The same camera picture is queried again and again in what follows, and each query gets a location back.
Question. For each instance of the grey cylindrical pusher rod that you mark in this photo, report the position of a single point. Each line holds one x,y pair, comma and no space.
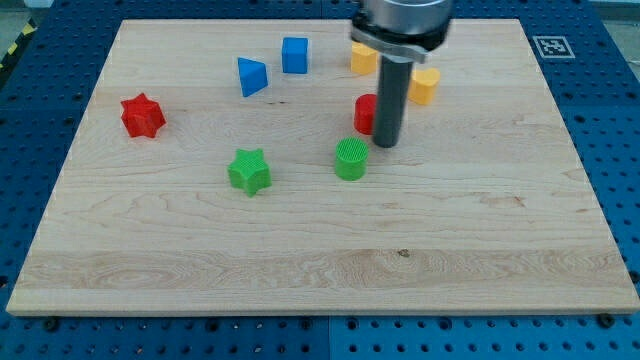
392,89

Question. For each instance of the red cylinder block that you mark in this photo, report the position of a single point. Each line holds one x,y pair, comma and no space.
364,113

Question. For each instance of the yellow heart block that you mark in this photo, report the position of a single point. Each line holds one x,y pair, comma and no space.
423,85

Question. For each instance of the yellow pentagon block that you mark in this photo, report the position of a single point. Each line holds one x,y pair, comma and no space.
363,59

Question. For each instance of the green cylinder block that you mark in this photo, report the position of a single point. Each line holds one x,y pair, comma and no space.
351,155

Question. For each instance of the blue cube block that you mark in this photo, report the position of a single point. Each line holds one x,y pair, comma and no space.
294,55

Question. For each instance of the blue triangular prism block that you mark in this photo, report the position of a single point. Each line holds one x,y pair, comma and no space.
253,76

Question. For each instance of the white fiducial marker tag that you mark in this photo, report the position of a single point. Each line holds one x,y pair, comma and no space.
553,47

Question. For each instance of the green star block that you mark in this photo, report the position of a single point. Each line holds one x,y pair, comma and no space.
249,171

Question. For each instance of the light wooden board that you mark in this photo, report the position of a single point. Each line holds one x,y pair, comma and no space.
482,208

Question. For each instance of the red star block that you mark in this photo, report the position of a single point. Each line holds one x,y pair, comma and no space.
142,116

